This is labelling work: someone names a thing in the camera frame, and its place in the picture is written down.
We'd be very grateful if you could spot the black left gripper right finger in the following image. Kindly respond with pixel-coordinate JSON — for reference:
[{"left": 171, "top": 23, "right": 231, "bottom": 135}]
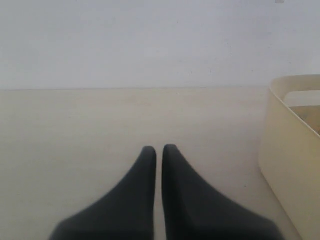
[{"left": 161, "top": 144, "right": 279, "bottom": 240}]

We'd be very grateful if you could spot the cream plastic bin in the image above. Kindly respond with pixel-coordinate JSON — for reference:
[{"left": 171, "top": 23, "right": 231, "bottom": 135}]
[{"left": 258, "top": 74, "right": 320, "bottom": 240}]

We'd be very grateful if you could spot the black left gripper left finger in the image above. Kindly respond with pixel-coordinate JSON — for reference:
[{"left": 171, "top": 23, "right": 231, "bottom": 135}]
[{"left": 50, "top": 146, "right": 157, "bottom": 240}]

